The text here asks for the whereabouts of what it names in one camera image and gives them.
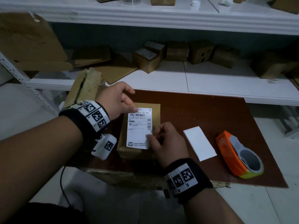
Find person's right hand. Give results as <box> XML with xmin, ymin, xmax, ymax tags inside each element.
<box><xmin>146</xmin><ymin>122</ymin><xmax>189</xmax><ymax>170</ymax></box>

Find person's left hand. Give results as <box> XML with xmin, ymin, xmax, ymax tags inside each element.
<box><xmin>96</xmin><ymin>81</ymin><xmax>138</xmax><ymax>122</ymax></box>

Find taped cardboard parcel box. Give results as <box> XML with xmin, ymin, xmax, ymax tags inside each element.
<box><xmin>63</xmin><ymin>67</ymin><xmax>104</xmax><ymax>110</ymax></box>

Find white label backing paper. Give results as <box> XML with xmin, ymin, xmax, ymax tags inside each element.
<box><xmin>183</xmin><ymin>126</ymin><xmax>218</xmax><ymax>162</ymax></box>

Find cardboard box with cutout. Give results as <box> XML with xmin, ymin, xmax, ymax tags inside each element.
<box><xmin>116</xmin><ymin>103</ymin><xmax>162</xmax><ymax>160</ymax></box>

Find white shipping label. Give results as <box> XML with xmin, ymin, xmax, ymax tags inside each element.
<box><xmin>126</xmin><ymin>107</ymin><xmax>153</xmax><ymax>150</ymax></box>

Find orange tape dispenser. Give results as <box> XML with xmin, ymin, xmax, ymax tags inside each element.
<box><xmin>215</xmin><ymin>130</ymin><xmax>264</xmax><ymax>180</ymax></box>

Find person's left forearm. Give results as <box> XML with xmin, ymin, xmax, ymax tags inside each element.
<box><xmin>0</xmin><ymin>115</ymin><xmax>84</xmax><ymax>224</ymax></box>

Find person's right forearm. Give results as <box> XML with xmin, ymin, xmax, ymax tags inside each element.
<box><xmin>184</xmin><ymin>188</ymin><xmax>244</xmax><ymax>224</ymax></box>

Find black wristband with marker tags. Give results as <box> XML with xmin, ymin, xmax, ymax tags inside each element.
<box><xmin>163</xmin><ymin>158</ymin><xmax>213</xmax><ymax>204</ymax></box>
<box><xmin>58</xmin><ymin>100</ymin><xmax>111</xmax><ymax>140</ymax></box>

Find folded flat cardboard carton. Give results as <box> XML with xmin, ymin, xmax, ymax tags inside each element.
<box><xmin>71</xmin><ymin>45</ymin><xmax>112</xmax><ymax>68</ymax></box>

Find plastic wrapped cardboard base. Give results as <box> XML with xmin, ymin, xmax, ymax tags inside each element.
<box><xmin>86</xmin><ymin>169</ymin><xmax>230</xmax><ymax>190</ymax></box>

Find reddish brown wooden board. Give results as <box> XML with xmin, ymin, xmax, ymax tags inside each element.
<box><xmin>66</xmin><ymin>90</ymin><xmax>288</xmax><ymax>189</ymax></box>

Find white metal storage rack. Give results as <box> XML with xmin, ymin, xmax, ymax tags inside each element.
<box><xmin>284</xmin><ymin>107</ymin><xmax>299</xmax><ymax>138</ymax></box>
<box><xmin>0</xmin><ymin>0</ymin><xmax>299</xmax><ymax>117</ymax></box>

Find large flat cardboard sheet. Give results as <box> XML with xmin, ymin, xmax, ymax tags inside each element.
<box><xmin>0</xmin><ymin>12</ymin><xmax>73</xmax><ymax>72</ymax></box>

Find black shorts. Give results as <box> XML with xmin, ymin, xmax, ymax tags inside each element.
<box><xmin>4</xmin><ymin>202</ymin><xmax>89</xmax><ymax>224</ymax></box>

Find thin black cable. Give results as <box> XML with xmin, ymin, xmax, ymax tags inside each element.
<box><xmin>60</xmin><ymin>165</ymin><xmax>70</xmax><ymax>207</ymax></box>

